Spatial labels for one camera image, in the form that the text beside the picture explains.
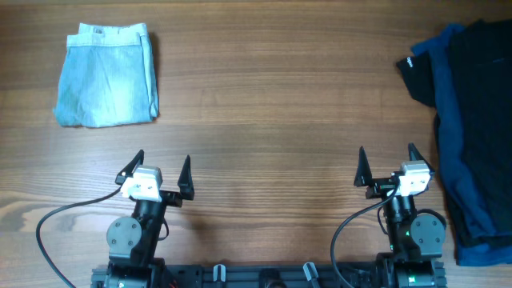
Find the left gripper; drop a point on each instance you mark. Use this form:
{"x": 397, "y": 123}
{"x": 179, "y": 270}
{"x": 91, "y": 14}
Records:
{"x": 174, "y": 198}

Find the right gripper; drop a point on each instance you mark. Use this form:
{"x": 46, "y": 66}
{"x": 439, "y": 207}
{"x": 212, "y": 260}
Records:
{"x": 379, "y": 186}

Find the black shorts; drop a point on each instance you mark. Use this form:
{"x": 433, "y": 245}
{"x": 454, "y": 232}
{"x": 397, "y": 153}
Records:
{"x": 480, "y": 62}

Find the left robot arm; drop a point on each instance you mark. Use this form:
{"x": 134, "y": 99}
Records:
{"x": 133, "y": 240}

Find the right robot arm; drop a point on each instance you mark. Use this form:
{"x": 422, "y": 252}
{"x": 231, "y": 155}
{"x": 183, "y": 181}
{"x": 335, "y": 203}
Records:
{"x": 416, "y": 236}

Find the folded light blue shorts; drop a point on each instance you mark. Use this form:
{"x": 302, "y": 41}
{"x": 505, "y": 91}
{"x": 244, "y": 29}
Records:
{"x": 108, "y": 77}

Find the blue t-shirt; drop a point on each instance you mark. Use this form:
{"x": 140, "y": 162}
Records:
{"x": 428, "y": 78}

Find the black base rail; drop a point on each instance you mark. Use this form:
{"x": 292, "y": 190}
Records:
{"x": 358, "y": 274}

